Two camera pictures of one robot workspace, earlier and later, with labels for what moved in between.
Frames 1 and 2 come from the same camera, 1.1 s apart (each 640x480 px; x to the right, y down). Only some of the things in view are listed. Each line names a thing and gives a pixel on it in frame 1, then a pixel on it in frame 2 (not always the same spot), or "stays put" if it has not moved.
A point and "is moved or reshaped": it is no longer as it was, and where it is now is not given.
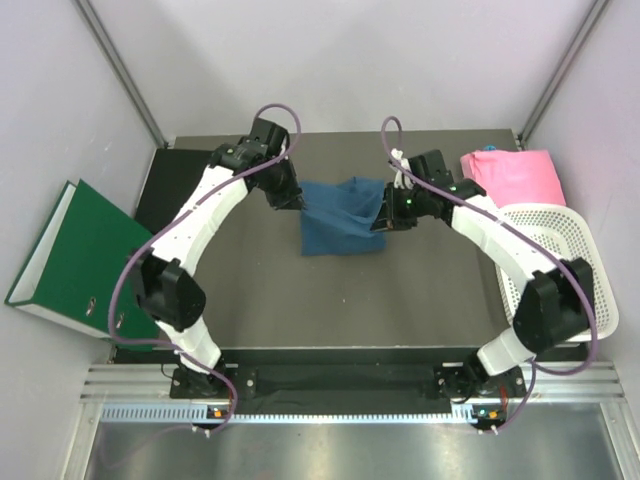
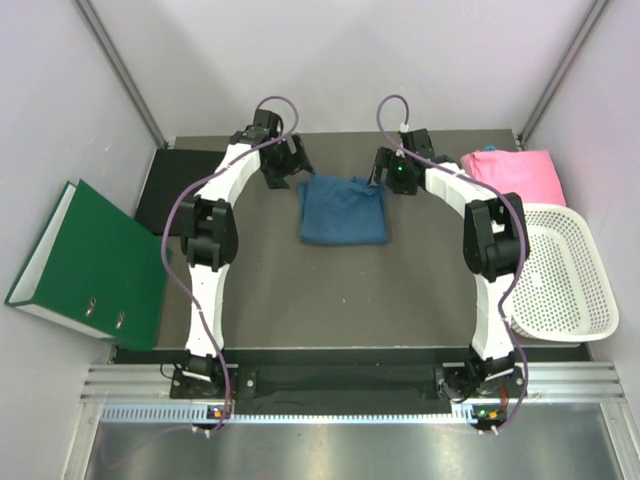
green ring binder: [73, 269] stays put
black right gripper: [389, 218] → [387, 161]
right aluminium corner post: [595, 15] stays put
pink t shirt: [514, 177] stays put
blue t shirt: [338, 217] is moved or reshaped
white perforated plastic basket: [567, 231] stays put
